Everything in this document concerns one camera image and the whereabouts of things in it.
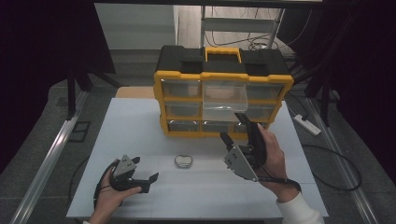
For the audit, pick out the grey metal stand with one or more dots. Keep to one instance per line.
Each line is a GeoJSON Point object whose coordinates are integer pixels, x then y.
{"type": "Point", "coordinates": [236, 24]}

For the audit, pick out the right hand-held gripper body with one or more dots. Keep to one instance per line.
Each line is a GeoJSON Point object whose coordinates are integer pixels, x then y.
{"type": "Point", "coordinates": [239, 163]}

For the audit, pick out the light wooden board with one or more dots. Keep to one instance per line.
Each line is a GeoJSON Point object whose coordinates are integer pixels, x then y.
{"type": "Point", "coordinates": [135, 92]}

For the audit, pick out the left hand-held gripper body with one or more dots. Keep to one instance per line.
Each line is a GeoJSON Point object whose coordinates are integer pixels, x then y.
{"type": "Point", "coordinates": [124, 166]}

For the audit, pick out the clear plastic drawer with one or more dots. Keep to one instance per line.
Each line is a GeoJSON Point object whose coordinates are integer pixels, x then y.
{"type": "Point", "coordinates": [224, 96]}

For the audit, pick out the small silvery oval object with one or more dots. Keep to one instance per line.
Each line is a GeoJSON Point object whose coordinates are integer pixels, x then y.
{"type": "Point", "coordinates": [183, 161]}

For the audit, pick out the dark curtain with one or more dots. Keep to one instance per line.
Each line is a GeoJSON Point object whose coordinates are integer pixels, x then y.
{"type": "Point", "coordinates": [37, 62]}
{"type": "Point", "coordinates": [367, 77]}

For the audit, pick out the yellow black drawer cabinet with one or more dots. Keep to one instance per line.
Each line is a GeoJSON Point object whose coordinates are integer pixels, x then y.
{"type": "Point", "coordinates": [174, 59]}

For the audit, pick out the white power strip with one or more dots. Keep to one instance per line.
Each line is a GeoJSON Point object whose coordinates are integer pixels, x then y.
{"type": "Point", "coordinates": [306, 124]}

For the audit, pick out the aluminium floor rail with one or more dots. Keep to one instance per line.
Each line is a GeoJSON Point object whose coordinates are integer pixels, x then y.
{"type": "Point", "coordinates": [357, 194]}
{"type": "Point", "coordinates": [53, 155]}

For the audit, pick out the person's right hand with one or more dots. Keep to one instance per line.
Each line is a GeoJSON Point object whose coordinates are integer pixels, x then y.
{"type": "Point", "coordinates": [275, 165]}

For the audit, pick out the black metal stand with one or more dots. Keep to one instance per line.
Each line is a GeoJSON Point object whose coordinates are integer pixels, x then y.
{"type": "Point", "coordinates": [71, 93]}
{"type": "Point", "coordinates": [325, 105]}

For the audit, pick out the person's left hand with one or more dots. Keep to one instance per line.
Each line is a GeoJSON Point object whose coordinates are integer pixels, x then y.
{"type": "Point", "coordinates": [107, 200]}

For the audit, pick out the grid of clear drawers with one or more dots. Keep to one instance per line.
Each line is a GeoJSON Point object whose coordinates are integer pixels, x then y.
{"type": "Point", "coordinates": [182, 88]}

